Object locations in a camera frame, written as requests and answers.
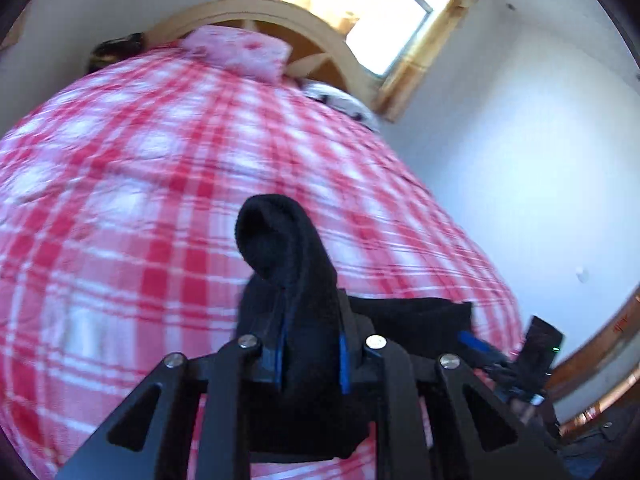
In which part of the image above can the brown wooden door frame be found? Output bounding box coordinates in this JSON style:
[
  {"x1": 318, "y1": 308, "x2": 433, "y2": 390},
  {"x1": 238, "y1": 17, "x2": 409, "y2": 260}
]
[{"x1": 542, "y1": 285, "x2": 640, "y2": 438}]

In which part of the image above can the red white plaid blanket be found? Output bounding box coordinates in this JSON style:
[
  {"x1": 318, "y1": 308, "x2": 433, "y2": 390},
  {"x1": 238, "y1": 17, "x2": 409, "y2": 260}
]
[{"x1": 0, "y1": 42, "x2": 523, "y2": 480}]

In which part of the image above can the dark patterned cloth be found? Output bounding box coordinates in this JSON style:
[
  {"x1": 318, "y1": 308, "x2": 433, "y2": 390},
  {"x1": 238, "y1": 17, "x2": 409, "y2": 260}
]
[{"x1": 89, "y1": 32, "x2": 147, "y2": 73}]

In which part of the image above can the wooden headboard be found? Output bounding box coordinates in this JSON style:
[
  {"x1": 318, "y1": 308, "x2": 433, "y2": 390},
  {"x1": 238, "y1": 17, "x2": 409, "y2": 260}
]
[{"x1": 145, "y1": 0, "x2": 381, "y2": 111}]

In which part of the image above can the white framed window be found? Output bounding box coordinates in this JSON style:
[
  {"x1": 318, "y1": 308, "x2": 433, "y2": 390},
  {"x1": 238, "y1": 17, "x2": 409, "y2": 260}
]
[{"x1": 345, "y1": 0, "x2": 436, "y2": 78}]

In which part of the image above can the pink pillow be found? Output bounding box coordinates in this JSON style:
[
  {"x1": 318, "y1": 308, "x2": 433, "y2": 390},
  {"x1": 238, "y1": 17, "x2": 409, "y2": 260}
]
[{"x1": 181, "y1": 26, "x2": 293, "y2": 83}]

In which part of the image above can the white patterned pillow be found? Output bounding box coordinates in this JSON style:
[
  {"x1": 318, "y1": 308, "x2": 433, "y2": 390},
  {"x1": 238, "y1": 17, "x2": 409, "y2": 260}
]
[{"x1": 302, "y1": 80, "x2": 382, "y2": 133}]

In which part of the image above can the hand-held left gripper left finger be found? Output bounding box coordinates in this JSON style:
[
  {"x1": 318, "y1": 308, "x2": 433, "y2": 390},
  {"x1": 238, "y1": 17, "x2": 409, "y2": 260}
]
[{"x1": 55, "y1": 305, "x2": 288, "y2": 480}]

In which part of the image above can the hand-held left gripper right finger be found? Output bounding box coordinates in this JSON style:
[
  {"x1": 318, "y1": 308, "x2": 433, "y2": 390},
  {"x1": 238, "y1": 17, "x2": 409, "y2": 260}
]
[{"x1": 338, "y1": 290, "x2": 571, "y2": 480}]

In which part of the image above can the black sock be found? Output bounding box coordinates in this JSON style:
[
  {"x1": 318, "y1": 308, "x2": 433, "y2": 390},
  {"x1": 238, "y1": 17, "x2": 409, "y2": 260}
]
[{"x1": 235, "y1": 194, "x2": 473, "y2": 463}]

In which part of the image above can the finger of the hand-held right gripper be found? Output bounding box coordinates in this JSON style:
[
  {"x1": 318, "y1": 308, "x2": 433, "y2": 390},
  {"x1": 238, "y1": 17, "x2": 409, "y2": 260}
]
[{"x1": 456, "y1": 329, "x2": 521, "y2": 386}]

